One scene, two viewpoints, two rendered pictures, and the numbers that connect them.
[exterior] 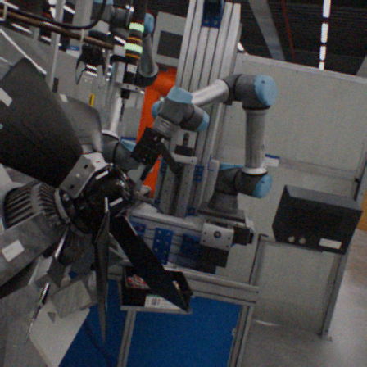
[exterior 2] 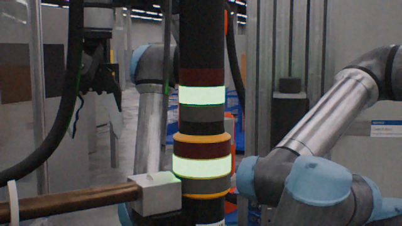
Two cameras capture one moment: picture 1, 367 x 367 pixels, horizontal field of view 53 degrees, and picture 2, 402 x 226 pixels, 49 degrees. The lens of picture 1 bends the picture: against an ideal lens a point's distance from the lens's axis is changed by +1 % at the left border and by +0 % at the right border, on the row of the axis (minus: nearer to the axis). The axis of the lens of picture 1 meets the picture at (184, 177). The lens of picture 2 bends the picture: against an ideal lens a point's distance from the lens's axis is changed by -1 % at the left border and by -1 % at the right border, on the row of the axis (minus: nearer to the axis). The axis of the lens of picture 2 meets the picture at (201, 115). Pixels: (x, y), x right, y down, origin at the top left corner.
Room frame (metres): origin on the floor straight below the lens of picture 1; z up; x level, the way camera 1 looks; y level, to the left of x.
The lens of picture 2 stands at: (0.66, 0.17, 1.64)
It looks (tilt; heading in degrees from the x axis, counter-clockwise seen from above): 8 degrees down; 4
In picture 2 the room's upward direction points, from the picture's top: straight up
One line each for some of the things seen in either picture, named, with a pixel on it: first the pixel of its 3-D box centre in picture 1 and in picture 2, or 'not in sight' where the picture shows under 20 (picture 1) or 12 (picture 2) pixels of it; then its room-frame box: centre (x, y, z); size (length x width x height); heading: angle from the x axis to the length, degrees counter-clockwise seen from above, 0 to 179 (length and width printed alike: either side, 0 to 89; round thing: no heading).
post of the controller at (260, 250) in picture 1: (258, 260); not in sight; (1.34, -0.34, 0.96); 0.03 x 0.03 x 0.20; 0
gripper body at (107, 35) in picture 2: (95, 50); (95, 63); (1.51, 0.45, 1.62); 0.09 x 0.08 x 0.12; 0
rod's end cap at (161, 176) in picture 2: not in sight; (160, 186); (0.96, 0.22, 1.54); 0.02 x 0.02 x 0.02; 35
